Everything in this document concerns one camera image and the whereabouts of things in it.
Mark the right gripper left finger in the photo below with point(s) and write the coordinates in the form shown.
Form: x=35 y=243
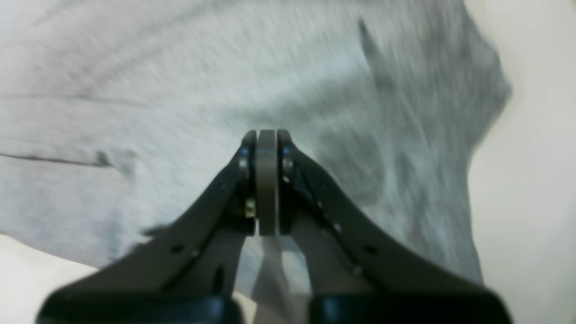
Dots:
x=185 y=275

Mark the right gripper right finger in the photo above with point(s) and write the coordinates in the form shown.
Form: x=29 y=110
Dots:
x=358 y=274

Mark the grey T-shirt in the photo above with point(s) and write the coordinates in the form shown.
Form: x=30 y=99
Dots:
x=116 y=115

